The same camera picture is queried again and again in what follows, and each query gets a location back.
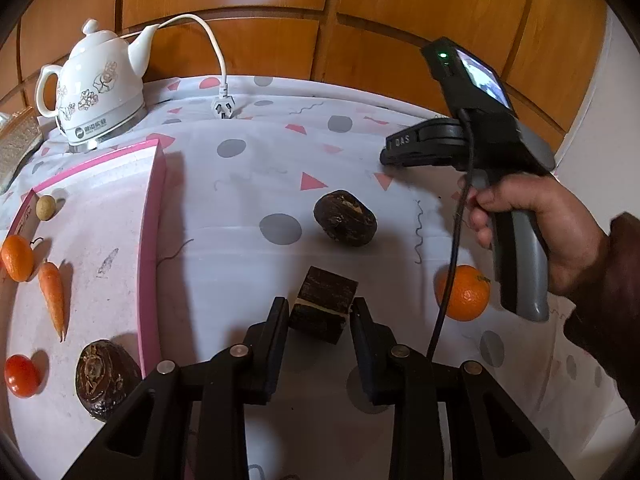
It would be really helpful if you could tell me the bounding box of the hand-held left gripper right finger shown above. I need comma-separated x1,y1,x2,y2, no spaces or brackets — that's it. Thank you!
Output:
350,297,576,480

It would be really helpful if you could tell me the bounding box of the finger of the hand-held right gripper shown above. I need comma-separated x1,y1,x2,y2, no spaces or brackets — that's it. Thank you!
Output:
379,130,471,168
417,116,465,135

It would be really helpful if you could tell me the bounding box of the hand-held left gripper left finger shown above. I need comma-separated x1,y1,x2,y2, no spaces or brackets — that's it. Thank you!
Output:
62,296,291,480

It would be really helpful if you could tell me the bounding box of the dark brown cube block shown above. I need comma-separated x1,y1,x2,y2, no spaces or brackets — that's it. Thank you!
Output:
290,266,360,345

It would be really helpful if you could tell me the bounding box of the dark wrinkled passion fruit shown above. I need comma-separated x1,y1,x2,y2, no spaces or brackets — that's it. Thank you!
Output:
75,340,143,423
313,190,378,248

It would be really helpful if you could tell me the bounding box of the pink rimmed white tray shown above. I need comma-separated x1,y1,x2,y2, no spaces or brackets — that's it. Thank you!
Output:
0,140,167,466

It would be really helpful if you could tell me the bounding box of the small orange carrot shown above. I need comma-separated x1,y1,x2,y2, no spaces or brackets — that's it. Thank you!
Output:
38,260,68,343

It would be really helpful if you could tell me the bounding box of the red cherry tomato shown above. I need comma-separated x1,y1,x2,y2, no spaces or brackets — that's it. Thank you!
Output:
4,354,41,399

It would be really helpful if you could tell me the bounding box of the orange mandarin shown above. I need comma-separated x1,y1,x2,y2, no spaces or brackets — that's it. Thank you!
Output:
0,234,36,282
434,265,492,322

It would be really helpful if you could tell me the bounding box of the person's right forearm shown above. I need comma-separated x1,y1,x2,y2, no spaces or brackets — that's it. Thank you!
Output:
564,212,640,423

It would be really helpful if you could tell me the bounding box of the person's right hand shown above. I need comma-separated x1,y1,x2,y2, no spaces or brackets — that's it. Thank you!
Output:
467,172,613,298

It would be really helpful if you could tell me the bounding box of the thin dark twig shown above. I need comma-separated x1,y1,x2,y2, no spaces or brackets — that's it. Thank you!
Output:
157,239,195,263

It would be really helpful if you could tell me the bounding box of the wooden panelled wardrobe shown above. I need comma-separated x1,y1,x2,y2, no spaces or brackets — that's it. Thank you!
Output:
0,0,611,136

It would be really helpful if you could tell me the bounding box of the patterned white tablecloth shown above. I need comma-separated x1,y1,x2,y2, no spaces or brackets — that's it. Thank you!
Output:
0,74,640,480

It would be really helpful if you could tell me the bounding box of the white ceramic electric kettle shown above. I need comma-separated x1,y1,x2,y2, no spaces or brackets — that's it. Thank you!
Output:
35,19,160,153

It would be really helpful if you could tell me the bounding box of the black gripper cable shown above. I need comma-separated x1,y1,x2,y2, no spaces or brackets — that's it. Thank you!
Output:
426,107,476,361

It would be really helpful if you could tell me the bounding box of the white power cord with plug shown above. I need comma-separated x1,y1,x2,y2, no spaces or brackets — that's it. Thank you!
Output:
117,14,236,121

